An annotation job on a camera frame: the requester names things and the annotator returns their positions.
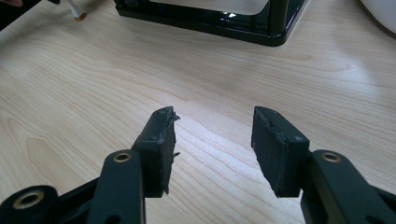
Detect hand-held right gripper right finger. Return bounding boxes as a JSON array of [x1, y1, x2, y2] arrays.
[[250, 105, 311, 199]]

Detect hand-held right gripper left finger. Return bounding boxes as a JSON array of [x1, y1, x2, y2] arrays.
[[132, 105, 181, 199]]

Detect red and black shoe rack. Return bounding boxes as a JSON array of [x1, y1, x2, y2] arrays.
[[113, 0, 310, 48]]

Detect white strappy sandal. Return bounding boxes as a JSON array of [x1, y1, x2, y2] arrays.
[[65, 0, 88, 21], [359, 0, 396, 35]]

